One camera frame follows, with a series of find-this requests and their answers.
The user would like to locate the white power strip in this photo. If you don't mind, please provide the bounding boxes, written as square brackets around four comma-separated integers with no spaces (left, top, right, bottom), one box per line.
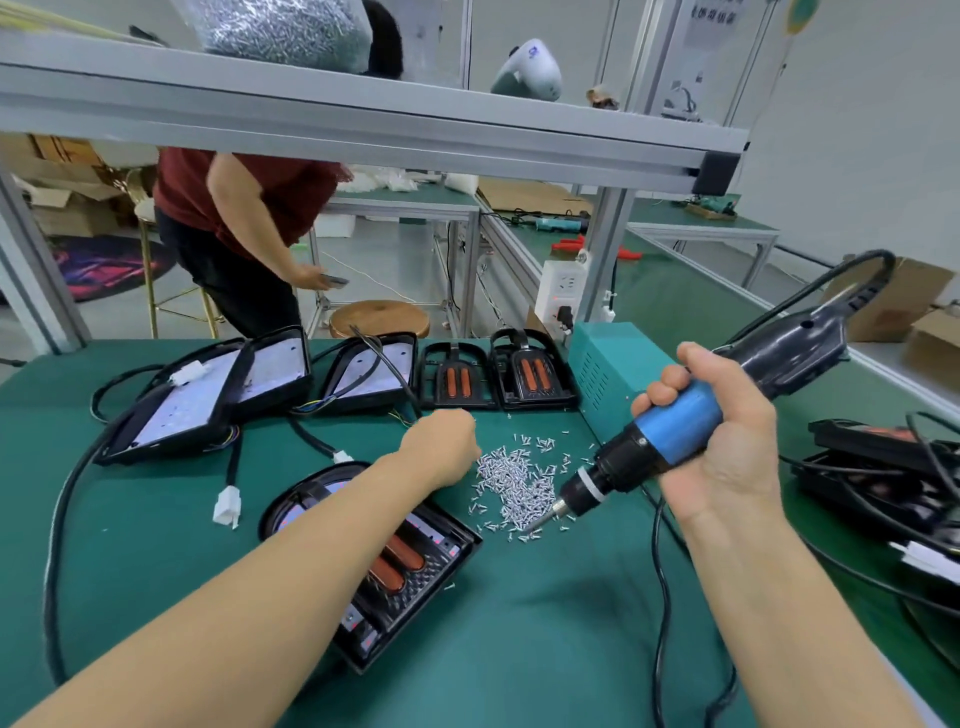
[535,247,594,329]

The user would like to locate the red tool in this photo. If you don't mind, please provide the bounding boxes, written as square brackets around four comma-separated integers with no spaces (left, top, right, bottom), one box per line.
[552,235,644,263]

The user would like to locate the beige flat folder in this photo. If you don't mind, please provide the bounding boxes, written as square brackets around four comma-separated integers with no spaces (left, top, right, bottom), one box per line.
[0,0,167,44]

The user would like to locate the green workbench white legs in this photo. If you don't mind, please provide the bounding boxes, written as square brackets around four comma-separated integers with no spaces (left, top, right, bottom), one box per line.
[627,199,782,287]

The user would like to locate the open brown cardboard carton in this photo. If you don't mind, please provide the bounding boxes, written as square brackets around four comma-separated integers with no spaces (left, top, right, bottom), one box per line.
[15,142,144,239]

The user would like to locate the person's left hand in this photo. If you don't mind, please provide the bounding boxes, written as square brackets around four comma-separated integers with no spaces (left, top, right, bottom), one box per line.
[397,408,482,494]

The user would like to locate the aluminium shelf frame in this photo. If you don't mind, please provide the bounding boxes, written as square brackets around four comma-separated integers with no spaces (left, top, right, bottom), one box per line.
[0,0,752,354]

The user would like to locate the teal power supply box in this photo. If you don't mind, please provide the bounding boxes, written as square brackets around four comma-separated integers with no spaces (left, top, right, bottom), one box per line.
[567,319,677,444]

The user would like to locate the stack of unassembled lamp housings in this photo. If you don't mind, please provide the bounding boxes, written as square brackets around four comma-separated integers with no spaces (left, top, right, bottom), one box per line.
[90,327,422,530]

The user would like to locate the person's left forearm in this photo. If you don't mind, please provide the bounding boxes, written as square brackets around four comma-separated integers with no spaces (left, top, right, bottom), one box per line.
[15,450,437,728]

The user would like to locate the heap of small silver screws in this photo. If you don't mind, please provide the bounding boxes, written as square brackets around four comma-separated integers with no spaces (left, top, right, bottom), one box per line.
[468,435,599,542]

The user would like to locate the clear bag of screws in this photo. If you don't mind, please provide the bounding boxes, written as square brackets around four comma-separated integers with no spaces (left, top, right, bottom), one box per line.
[172,0,377,74]

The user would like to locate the black cover orange strips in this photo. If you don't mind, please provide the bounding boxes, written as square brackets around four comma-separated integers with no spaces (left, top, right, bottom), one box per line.
[360,525,452,609]
[417,342,500,411]
[492,327,582,411]

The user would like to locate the white handheld device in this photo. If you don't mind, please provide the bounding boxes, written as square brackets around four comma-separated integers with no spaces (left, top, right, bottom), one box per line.
[490,39,564,104]

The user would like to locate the round beige stool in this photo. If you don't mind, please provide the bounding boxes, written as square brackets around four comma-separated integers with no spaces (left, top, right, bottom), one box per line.
[135,210,219,339]

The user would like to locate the blue black electric screwdriver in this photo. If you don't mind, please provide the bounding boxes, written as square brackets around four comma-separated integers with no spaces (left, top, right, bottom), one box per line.
[543,307,854,522]

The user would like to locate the round brown wooden stool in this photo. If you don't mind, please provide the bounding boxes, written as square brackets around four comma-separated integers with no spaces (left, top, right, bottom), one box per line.
[330,300,432,339]

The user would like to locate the colourful round rug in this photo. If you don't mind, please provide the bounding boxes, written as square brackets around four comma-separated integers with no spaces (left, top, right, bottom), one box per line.
[52,232,179,305]

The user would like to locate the brown cardboard box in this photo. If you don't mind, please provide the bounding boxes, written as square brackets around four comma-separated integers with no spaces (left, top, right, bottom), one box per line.
[843,255,956,344]
[904,307,960,395]

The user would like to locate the person's right hand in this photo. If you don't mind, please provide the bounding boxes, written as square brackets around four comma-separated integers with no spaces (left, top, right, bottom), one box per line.
[630,342,785,527]

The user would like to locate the person's right forearm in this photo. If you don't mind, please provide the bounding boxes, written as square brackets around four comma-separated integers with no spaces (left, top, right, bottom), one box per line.
[682,502,939,728]

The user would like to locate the small green workbench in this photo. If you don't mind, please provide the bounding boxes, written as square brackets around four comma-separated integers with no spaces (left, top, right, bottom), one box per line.
[307,177,485,324]

